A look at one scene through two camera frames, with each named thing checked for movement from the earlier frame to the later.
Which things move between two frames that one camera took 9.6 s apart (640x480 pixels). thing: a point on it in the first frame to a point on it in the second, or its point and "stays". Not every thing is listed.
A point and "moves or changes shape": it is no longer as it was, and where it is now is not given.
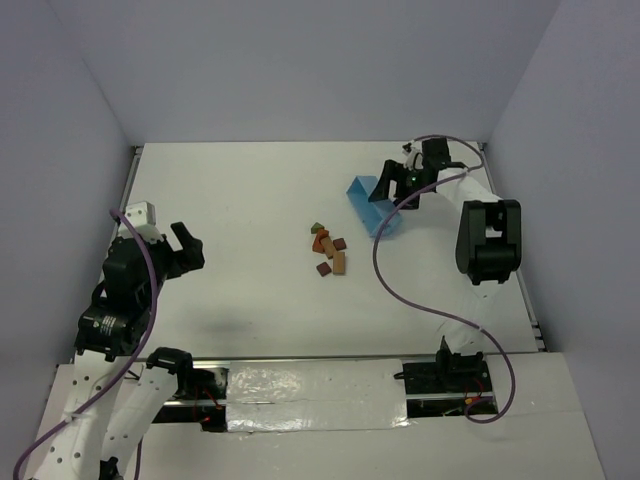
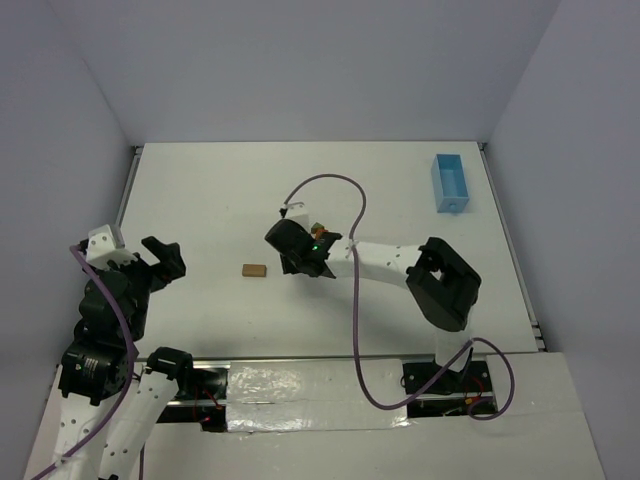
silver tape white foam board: [315, 395] stays
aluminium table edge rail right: [528, 302] stays
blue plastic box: [373, 214] moves or changes shape
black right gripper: [400, 178] to [291, 257]
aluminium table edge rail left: [133, 164] stays
